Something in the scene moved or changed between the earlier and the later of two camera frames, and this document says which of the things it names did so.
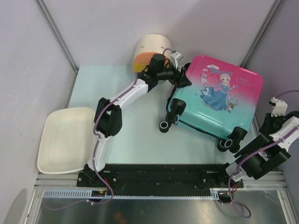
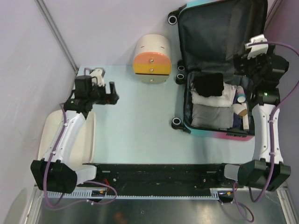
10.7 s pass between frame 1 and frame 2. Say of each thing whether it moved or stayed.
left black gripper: moved
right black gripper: moved
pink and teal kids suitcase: moved
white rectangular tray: stayed
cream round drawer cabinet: stayed
